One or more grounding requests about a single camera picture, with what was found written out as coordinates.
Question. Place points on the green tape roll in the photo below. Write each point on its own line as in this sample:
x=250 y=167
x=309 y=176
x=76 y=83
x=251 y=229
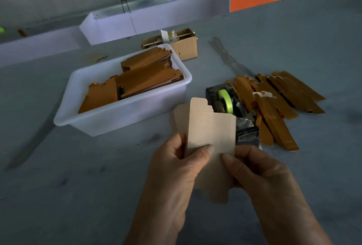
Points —
x=226 y=101

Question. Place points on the black tape dispenser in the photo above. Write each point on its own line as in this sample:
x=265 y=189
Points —
x=247 y=132

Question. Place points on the person's left hand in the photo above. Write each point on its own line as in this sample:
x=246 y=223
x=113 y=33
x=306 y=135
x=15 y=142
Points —
x=172 y=182

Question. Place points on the small brown object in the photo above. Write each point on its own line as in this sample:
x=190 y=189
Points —
x=22 y=32

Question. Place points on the gold cartons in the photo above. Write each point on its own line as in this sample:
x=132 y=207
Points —
x=148 y=77

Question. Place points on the person's right hand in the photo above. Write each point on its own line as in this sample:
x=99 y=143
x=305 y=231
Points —
x=263 y=182

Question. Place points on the single beige blank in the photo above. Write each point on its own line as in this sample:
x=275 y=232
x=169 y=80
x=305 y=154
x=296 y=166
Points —
x=212 y=129

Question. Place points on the pile of gold boxes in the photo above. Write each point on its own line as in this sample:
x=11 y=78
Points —
x=283 y=103

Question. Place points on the small cardboard box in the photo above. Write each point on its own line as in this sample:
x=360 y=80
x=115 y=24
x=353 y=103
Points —
x=188 y=49

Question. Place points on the pile of beige blanks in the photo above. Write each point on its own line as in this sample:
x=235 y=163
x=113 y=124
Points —
x=180 y=119

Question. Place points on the white plastic bin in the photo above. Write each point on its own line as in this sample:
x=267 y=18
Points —
x=121 y=119

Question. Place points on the long white tray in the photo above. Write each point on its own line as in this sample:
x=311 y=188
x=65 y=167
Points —
x=39 y=47
x=181 y=11

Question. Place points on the person's right forearm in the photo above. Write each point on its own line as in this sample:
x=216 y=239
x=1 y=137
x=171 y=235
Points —
x=297 y=236

